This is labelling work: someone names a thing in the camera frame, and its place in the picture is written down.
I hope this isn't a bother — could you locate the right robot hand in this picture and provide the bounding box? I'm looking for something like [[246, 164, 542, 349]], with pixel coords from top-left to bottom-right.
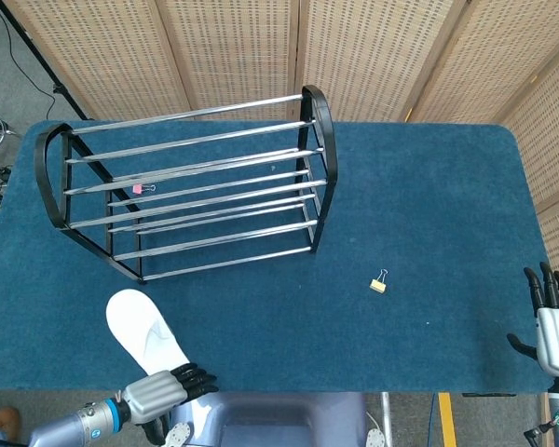
[[506, 261, 559, 379]]

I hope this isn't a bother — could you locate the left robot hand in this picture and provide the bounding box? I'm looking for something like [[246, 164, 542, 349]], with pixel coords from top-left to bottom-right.
[[119, 361, 221, 446]]

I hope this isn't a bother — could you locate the white slipper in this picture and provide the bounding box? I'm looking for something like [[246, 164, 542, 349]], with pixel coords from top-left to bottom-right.
[[105, 288, 193, 379]]

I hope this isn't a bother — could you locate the black chrome-bar shoe rack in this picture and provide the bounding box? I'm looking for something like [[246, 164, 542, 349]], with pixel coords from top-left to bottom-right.
[[34, 84, 339, 286]]

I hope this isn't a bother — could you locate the grey-blue robot torso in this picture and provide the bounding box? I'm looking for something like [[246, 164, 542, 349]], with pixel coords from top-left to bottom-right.
[[164, 390, 370, 447]]

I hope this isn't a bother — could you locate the yellow floor tape strip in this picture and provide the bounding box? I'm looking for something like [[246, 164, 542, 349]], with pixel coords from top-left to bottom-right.
[[437, 392, 458, 447]]

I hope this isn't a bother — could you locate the yellow binder clip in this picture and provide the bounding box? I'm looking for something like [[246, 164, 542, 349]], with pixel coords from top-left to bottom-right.
[[368, 267, 389, 296]]

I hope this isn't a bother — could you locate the blue carpet table cover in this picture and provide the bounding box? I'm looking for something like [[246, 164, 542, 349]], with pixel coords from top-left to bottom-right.
[[0, 119, 552, 394]]

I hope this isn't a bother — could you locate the woven bamboo folding screen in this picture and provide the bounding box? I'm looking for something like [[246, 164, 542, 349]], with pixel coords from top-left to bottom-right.
[[2, 0, 559, 277]]

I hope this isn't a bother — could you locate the thin black hanging cable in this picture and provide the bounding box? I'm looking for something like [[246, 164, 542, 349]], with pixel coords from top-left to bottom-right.
[[0, 0, 58, 120]]

